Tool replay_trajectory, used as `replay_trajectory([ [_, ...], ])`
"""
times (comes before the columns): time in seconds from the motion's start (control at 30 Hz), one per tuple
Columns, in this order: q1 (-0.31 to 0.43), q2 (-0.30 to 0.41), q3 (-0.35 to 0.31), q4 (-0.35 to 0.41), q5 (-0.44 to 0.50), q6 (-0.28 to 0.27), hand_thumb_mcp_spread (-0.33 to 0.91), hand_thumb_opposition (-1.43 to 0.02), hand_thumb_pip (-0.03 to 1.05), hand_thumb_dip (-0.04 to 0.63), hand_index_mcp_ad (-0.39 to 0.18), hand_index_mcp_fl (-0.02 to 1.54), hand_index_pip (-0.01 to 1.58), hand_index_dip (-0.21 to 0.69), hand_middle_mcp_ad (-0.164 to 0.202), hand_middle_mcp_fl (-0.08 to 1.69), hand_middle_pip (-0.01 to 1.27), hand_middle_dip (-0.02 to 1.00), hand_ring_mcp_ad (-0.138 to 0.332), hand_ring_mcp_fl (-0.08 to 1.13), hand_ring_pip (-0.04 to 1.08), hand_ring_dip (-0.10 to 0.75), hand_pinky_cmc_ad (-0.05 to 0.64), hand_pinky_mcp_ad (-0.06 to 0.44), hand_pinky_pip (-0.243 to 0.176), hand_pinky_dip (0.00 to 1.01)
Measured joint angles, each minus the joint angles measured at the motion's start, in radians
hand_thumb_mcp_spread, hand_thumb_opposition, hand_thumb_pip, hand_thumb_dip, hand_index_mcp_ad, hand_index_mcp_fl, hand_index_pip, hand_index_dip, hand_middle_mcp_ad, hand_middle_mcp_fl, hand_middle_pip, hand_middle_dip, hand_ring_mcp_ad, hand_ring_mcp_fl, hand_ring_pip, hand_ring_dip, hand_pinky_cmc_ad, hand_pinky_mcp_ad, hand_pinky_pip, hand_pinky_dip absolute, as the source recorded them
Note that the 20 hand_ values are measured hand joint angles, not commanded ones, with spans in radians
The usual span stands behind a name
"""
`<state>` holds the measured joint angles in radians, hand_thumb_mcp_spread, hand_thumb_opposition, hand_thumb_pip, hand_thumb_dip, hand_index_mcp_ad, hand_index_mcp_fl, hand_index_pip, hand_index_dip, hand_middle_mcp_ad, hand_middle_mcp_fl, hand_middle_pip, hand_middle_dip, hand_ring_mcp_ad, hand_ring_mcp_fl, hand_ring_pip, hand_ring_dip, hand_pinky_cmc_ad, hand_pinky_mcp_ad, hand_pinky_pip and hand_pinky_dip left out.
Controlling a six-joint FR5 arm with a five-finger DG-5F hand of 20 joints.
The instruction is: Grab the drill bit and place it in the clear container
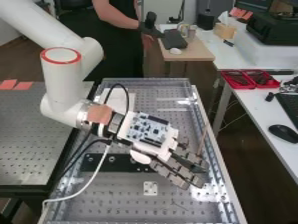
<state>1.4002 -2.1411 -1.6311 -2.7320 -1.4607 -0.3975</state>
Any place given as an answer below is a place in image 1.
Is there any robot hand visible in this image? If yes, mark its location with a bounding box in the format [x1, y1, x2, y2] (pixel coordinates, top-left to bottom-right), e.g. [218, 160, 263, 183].
[115, 111, 210, 191]

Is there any thin stick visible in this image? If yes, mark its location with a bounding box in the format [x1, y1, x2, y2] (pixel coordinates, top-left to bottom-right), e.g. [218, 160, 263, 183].
[195, 115, 212, 157]

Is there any black plate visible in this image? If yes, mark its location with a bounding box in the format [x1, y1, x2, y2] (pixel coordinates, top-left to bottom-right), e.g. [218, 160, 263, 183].
[81, 152, 210, 174]

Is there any clear box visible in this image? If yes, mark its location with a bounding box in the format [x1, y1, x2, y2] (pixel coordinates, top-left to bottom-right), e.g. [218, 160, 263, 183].
[39, 77, 248, 224]

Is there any red tray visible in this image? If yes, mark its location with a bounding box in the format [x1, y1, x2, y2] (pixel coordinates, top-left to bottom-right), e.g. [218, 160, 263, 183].
[219, 69, 257, 91]
[244, 69, 281, 90]

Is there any wooden desk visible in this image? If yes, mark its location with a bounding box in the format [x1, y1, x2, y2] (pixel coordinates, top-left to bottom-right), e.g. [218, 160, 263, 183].
[143, 23, 218, 101]

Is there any white desk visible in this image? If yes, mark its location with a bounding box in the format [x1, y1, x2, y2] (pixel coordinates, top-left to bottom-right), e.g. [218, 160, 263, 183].
[211, 70, 298, 188]
[194, 19, 298, 73]

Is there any person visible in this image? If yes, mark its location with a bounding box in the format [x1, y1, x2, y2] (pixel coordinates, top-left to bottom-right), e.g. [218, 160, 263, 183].
[58, 0, 166, 85]

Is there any black mouse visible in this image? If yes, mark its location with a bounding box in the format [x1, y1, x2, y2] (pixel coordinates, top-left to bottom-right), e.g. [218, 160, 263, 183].
[267, 123, 298, 145]

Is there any red flat card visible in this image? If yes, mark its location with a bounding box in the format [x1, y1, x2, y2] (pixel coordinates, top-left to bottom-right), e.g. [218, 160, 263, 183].
[0, 78, 18, 91]
[11, 81, 34, 91]

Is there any cardboard box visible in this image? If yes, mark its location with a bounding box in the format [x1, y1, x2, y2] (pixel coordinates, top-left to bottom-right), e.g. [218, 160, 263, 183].
[211, 21, 238, 41]

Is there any black speaker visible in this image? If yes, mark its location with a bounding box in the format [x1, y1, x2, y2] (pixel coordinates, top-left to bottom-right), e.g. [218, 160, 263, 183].
[195, 9, 218, 31]

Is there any black printer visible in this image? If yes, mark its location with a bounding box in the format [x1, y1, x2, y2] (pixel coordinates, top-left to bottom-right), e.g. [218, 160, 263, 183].
[244, 9, 298, 47]

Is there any black cable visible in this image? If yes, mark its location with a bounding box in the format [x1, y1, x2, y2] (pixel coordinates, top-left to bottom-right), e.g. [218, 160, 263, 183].
[54, 138, 114, 183]
[102, 82, 132, 118]

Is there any white cable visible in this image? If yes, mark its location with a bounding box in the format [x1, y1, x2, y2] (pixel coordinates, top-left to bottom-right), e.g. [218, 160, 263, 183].
[41, 143, 112, 205]

